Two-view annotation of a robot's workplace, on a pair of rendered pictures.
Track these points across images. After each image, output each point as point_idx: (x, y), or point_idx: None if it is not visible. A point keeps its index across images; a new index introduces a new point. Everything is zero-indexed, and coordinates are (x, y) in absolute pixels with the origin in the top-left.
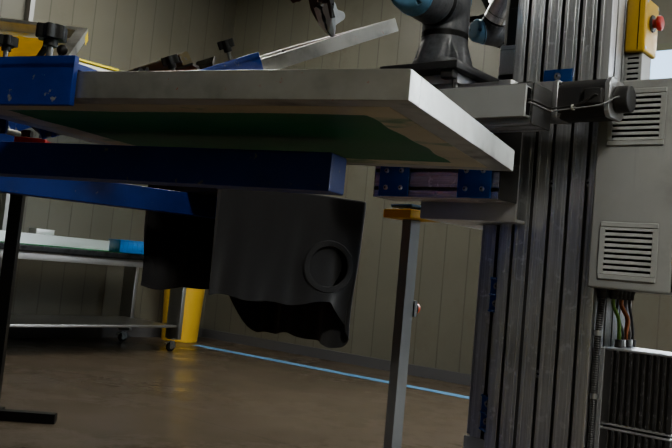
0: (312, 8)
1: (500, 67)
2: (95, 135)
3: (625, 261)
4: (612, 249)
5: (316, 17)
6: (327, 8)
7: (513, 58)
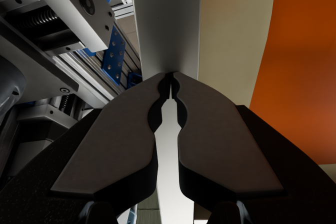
0: (305, 189)
1: (41, 148)
2: None
3: None
4: None
5: (248, 123)
6: (80, 155)
7: (26, 159)
